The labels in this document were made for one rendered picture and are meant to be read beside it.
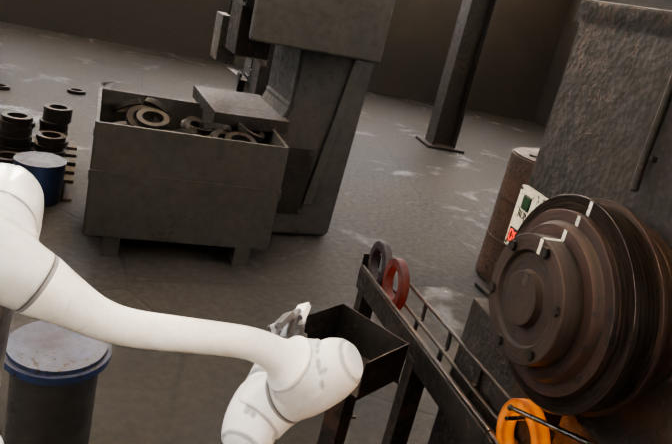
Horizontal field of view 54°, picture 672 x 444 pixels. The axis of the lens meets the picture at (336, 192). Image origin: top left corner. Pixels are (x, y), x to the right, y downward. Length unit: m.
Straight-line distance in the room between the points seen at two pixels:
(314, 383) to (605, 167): 0.90
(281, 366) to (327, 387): 0.09
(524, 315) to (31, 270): 0.95
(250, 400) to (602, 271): 0.71
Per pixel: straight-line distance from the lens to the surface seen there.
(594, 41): 1.84
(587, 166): 1.76
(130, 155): 3.61
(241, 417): 1.24
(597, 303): 1.39
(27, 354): 2.22
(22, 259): 1.06
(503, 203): 4.51
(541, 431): 1.64
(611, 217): 1.43
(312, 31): 3.81
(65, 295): 1.09
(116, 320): 1.13
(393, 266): 2.43
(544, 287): 1.45
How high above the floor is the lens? 1.65
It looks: 17 degrees down
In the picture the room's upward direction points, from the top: 13 degrees clockwise
